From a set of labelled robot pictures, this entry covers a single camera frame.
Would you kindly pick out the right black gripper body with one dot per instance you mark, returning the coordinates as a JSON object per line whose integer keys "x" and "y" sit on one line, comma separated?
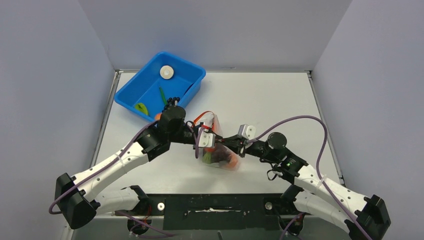
{"x": 256, "y": 149}

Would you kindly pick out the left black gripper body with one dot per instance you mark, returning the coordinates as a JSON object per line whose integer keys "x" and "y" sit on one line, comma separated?
{"x": 187, "y": 132}

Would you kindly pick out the orange toy tangerine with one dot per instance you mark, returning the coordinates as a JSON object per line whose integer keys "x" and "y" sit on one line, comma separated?
{"x": 233, "y": 161}

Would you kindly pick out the clear zip top bag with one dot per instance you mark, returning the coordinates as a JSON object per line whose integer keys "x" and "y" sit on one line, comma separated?
{"x": 211, "y": 120}

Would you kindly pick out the orange toy carrot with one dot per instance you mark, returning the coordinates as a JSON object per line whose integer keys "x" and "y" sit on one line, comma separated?
{"x": 207, "y": 155}

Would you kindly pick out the dark toy grape bunch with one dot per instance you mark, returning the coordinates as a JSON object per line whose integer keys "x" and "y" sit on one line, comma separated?
{"x": 221, "y": 155}

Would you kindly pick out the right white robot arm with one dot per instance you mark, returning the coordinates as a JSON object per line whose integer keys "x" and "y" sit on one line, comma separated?
{"x": 360, "y": 216}

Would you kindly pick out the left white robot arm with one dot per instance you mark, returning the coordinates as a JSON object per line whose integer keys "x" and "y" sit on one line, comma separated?
{"x": 80, "y": 197}

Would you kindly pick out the small black toy grape bunch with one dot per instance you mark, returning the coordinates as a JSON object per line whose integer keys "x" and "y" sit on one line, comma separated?
{"x": 172, "y": 101}

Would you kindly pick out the toy peach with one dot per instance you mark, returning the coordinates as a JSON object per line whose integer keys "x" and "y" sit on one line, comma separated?
{"x": 157, "y": 116}

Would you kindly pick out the green toy chili pepper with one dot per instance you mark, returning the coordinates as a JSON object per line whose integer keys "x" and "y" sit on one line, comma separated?
{"x": 163, "y": 97}

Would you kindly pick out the green toy leaf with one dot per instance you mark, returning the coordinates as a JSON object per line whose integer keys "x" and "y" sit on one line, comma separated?
{"x": 142, "y": 108}

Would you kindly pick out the blue plastic bin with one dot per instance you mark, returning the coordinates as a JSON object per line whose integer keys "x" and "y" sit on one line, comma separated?
{"x": 143, "y": 87}

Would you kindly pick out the white round toy slice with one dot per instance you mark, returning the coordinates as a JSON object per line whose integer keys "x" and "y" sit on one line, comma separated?
{"x": 166, "y": 72}

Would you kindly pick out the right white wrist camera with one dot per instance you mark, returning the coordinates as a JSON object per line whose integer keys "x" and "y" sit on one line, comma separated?
{"x": 247, "y": 132}

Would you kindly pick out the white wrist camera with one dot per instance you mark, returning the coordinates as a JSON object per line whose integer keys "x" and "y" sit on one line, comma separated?
{"x": 247, "y": 132}
{"x": 206, "y": 140}

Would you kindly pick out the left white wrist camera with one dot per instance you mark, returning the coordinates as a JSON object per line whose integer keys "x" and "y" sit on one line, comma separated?
{"x": 206, "y": 140}

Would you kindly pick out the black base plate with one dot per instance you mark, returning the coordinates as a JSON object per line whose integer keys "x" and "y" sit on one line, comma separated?
{"x": 216, "y": 211}

